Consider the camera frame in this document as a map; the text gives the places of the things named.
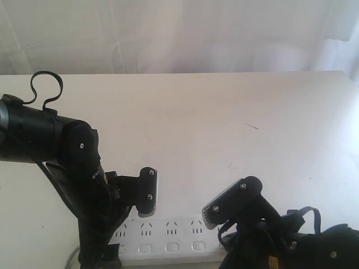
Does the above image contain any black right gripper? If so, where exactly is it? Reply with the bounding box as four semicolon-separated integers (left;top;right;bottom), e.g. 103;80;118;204
202;176;297;268

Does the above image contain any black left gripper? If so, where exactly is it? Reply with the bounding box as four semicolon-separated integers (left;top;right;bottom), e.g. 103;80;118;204
46;163;158;268

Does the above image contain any white power strip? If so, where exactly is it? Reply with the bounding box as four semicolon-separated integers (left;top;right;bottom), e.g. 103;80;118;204
109;215;227;267

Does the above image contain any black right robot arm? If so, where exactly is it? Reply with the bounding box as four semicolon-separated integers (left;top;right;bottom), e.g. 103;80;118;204
202;176;358;268

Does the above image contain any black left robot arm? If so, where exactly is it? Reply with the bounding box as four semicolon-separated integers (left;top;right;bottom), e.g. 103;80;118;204
1;94;158;268

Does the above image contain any white sheer curtain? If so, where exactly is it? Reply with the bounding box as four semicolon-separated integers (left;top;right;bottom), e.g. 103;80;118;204
1;1;358;82

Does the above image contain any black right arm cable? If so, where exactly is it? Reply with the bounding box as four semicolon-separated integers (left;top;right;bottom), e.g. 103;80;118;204
286;206;322;235

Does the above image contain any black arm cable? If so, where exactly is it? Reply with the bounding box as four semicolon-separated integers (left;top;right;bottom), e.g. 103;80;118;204
29;71;82;222
286;206;322;235

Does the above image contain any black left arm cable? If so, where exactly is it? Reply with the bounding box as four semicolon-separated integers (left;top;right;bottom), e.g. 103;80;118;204
29;71;82;222

